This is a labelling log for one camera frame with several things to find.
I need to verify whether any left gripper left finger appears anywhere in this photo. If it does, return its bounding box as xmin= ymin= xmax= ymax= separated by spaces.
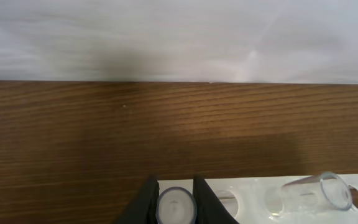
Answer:
xmin=113 ymin=175 xmax=160 ymax=224

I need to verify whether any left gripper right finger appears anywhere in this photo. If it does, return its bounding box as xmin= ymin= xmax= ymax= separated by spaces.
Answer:
xmin=192 ymin=175 xmax=241 ymax=224

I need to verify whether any clear test tube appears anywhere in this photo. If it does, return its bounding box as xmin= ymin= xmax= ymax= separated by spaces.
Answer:
xmin=280 ymin=171 xmax=354 ymax=216
xmin=155 ymin=186 xmax=198 ymax=224

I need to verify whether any white test tube rack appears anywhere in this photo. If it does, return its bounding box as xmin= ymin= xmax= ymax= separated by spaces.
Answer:
xmin=157 ymin=173 xmax=358 ymax=224

